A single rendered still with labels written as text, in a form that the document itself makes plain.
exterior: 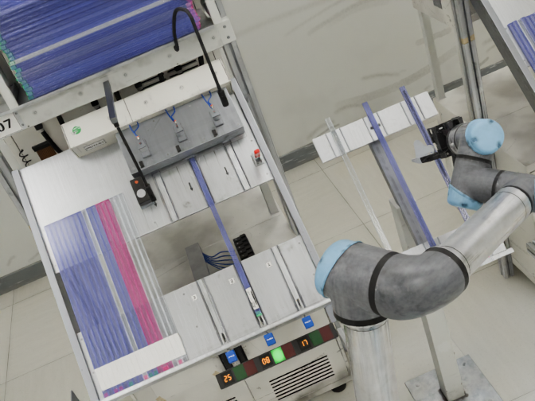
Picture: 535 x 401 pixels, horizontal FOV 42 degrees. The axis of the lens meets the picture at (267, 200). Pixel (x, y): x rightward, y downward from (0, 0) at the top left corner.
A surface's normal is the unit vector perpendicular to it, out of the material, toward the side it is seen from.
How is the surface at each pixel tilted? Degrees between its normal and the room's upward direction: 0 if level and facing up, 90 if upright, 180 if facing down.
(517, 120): 0
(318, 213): 0
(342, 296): 81
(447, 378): 90
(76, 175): 42
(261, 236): 0
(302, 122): 90
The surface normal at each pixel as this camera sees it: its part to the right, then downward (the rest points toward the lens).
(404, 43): 0.26, 0.46
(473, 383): -0.31, -0.79
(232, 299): -0.06, -0.27
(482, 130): 0.07, 0.04
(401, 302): -0.19, 0.34
